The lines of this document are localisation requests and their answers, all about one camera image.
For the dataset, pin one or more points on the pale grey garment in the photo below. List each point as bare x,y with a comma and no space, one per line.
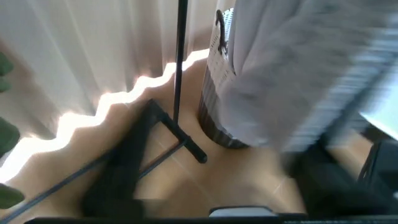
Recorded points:
280,77

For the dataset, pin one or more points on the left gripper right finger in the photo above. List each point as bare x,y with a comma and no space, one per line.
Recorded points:
326,186

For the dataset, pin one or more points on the white laundry basket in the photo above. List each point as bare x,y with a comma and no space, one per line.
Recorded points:
217,71

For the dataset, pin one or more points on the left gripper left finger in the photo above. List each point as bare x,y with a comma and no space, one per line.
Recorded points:
118,186

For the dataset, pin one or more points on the black clothes rack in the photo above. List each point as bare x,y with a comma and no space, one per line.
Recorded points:
178,62

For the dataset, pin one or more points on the green printed shirt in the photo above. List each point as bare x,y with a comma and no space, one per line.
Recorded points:
7,137

